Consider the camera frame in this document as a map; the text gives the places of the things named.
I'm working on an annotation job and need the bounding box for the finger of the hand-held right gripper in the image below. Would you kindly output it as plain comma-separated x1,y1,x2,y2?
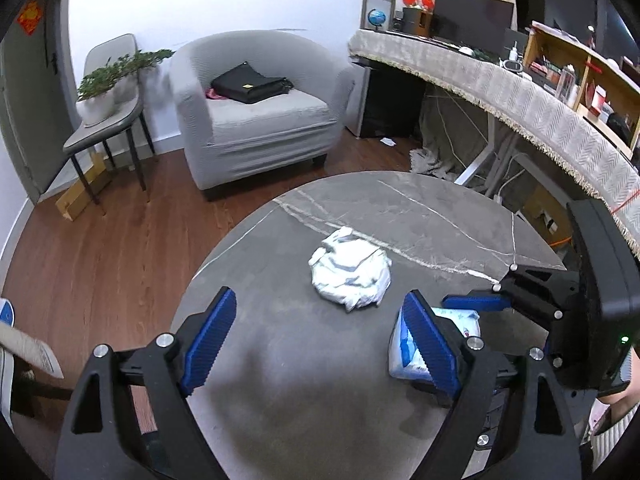
480,375,518,456
441,262,583,333

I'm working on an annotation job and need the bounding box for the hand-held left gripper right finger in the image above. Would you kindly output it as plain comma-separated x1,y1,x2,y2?
401,290,583,480

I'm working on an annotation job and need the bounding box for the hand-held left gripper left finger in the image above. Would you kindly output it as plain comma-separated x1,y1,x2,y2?
52,286,237,480

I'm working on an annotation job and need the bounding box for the blue white tissue packet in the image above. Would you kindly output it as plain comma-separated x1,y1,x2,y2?
388,306,482,381

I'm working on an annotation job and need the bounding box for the person's right forearm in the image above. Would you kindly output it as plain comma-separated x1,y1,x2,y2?
580,400,640,476

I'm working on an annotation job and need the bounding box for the beige patterned cloth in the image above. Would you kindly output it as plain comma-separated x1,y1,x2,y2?
0,321,65,381

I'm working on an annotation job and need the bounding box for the flat cardboard box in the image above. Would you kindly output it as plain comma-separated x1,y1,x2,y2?
55,152,113,222

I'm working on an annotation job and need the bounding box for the desk with patterned cloth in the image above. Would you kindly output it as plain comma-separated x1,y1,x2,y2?
347,27,640,261

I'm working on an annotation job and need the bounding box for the blue and white object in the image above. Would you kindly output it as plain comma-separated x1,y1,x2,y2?
0,297,15,411

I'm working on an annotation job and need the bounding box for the black cabinet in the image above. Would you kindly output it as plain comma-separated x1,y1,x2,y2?
350,57,426,139

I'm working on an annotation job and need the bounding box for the grey armchair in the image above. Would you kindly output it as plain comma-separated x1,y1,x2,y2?
169,30,357,202

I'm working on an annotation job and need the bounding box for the black bag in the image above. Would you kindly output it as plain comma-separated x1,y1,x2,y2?
210,61,295,106

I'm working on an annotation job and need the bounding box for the green plant in white pot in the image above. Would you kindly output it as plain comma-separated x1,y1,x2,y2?
112,49,176,103
76,67,126,127

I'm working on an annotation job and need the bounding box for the wooden desk shelf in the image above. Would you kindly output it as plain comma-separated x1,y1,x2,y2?
522,21,640,156

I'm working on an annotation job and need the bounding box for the black monitor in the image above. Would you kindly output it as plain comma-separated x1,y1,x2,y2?
432,0,516,58

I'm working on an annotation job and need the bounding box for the dark brown box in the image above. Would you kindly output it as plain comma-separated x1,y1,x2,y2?
400,7,433,37

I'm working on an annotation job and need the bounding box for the grey green door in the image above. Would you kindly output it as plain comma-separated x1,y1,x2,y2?
0,0,76,206

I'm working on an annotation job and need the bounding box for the grey chair with black legs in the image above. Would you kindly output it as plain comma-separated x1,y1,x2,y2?
62,33,157,218

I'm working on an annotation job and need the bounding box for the red diamond door decoration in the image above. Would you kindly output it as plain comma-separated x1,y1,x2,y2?
16,0,45,36

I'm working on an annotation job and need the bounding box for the white desk frame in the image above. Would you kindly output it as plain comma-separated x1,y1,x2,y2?
452,115,536,196

